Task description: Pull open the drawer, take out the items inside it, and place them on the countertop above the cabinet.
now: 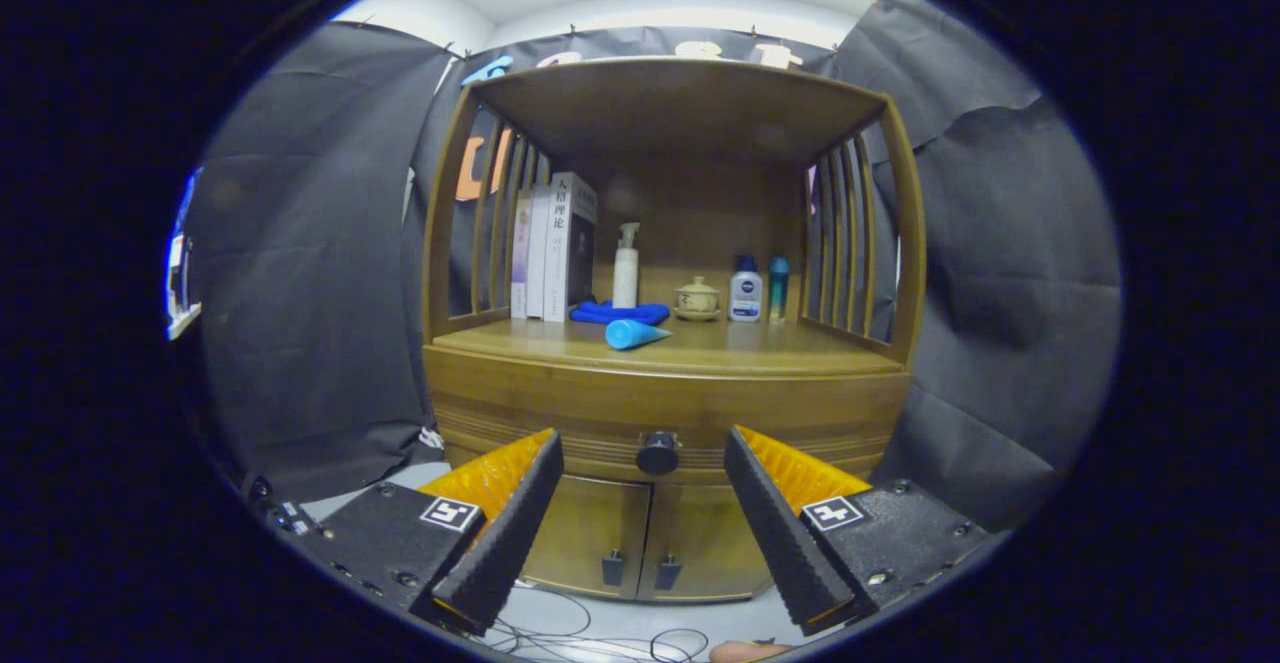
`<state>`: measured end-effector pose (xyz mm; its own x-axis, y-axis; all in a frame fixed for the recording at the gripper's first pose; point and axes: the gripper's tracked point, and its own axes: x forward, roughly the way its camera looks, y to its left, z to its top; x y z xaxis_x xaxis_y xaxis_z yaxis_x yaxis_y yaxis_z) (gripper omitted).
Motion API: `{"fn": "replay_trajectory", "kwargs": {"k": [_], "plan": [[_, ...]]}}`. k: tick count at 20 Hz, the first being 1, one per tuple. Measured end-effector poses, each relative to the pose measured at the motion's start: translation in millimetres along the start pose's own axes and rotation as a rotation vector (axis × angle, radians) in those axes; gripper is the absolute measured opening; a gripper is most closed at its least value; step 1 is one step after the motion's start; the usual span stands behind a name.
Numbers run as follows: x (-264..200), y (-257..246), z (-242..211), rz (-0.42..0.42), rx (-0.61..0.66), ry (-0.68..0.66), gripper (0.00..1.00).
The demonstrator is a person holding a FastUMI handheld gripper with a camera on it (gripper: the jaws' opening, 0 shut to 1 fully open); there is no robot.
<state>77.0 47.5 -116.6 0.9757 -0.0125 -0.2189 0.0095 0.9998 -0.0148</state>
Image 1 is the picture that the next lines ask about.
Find blue squeeze tube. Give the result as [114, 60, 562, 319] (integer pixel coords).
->
[604, 319, 673, 351]

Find wooden drawer with black knob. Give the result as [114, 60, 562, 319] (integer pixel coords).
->
[428, 368, 913, 489]

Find thick white and black book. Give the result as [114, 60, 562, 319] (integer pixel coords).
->
[543, 172, 599, 324]

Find white lotion bottle blue cap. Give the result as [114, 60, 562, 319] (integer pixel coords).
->
[728, 256, 764, 323]

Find beige lidded teacup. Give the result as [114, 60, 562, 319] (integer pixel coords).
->
[673, 276, 722, 322]

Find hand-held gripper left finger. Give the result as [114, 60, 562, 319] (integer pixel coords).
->
[270, 429, 566, 639]

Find white stand with figure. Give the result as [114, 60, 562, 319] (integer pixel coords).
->
[165, 168, 204, 341]

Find wooden countertop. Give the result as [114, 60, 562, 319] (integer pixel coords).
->
[432, 315, 906, 376]

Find wooden cabinet door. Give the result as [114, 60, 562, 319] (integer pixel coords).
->
[520, 471, 653, 601]
[640, 481, 776, 604]

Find wooden cabinet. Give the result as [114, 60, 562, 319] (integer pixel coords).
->
[420, 56, 928, 606]

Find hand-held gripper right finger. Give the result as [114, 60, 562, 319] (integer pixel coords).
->
[722, 425, 991, 637]

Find thin purple book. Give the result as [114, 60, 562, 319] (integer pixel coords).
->
[510, 189, 534, 320]

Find thin white book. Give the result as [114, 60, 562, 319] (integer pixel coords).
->
[526, 183, 553, 321]

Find folded blue cloth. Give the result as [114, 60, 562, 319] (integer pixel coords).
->
[569, 300, 671, 326]

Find white pump bottle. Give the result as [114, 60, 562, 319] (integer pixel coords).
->
[612, 222, 641, 310]

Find black floor device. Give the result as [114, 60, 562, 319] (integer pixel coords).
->
[248, 476, 323, 536]

